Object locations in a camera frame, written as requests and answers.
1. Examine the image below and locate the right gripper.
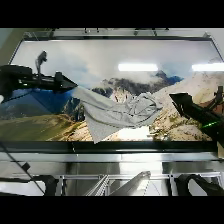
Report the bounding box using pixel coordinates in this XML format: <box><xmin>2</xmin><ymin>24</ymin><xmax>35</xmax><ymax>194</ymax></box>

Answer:
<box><xmin>178</xmin><ymin>92</ymin><xmax>202</xmax><ymax>120</ymax></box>

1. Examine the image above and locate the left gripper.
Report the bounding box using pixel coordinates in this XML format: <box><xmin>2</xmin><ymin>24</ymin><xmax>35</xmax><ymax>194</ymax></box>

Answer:
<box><xmin>53</xmin><ymin>71</ymin><xmax>70</xmax><ymax>94</ymax></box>

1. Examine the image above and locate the grey T-shirt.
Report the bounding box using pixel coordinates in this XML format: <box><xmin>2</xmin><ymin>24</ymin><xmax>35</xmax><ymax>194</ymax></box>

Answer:
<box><xmin>71</xmin><ymin>85</ymin><xmax>164</xmax><ymax>145</ymax></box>

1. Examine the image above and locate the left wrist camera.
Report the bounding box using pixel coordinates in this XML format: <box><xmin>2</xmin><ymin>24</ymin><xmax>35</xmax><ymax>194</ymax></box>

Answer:
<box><xmin>34</xmin><ymin>50</ymin><xmax>48</xmax><ymax>77</ymax></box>

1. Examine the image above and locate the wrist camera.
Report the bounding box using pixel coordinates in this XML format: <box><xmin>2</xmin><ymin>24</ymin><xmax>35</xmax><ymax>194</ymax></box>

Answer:
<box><xmin>34</xmin><ymin>50</ymin><xmax>48</xmax><ymax>77</ymax></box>
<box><xmin>214</xmin><ymin>85</ymin><xmax>224</xmax><ymax>107</ymax></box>

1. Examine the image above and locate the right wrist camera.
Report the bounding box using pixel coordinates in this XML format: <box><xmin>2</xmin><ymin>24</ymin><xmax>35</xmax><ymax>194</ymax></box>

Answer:
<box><xmin>214</xmin><ymin>85</ymin><xmax>224</xmax><ymax>107</ymax></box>

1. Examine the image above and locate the silver frame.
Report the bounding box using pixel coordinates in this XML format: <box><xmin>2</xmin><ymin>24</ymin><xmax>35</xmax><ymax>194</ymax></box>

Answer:
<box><xmin>0</xmin><ymin>27</ymin><xmax>224</xmax><ymax>197</ymax></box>

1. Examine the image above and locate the black cable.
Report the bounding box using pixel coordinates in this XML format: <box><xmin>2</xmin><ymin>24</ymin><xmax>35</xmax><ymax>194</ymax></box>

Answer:
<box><xmin>0</xmin><ymin>140</ymin><xmax>47</xmax><ymax>195</ymax></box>

